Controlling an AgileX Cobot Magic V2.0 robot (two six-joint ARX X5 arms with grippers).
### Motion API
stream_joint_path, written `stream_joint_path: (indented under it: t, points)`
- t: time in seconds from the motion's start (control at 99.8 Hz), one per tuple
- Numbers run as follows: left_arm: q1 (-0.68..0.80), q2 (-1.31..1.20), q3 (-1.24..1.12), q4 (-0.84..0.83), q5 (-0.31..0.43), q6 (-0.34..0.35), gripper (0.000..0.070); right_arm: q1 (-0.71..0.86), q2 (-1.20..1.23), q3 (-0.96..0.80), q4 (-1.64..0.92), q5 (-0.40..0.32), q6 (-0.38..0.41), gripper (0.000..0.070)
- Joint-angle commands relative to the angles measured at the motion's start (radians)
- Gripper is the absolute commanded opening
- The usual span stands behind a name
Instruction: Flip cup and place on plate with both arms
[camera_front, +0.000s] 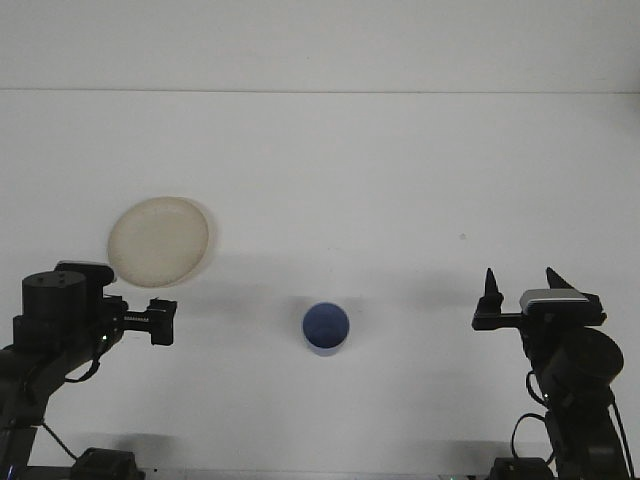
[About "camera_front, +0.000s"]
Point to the pale blue cup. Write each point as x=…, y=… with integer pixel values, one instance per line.
x=325, y=330

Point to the pale round plate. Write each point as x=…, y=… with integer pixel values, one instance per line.
x=157, y=242

